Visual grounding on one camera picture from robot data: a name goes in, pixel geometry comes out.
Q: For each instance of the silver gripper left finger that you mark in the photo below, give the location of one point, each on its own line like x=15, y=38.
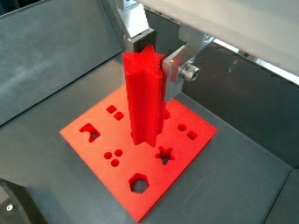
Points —
x=139, y=35

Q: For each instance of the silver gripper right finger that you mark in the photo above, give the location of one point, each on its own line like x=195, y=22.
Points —
x=178, y=64

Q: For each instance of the red star-shaped peg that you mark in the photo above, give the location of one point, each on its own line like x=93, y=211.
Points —
x=145, y=82

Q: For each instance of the red shape-sorting board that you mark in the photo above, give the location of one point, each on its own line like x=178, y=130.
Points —
x=138, y=172

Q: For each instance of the black block with screw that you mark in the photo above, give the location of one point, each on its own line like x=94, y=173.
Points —
x=18, y=208

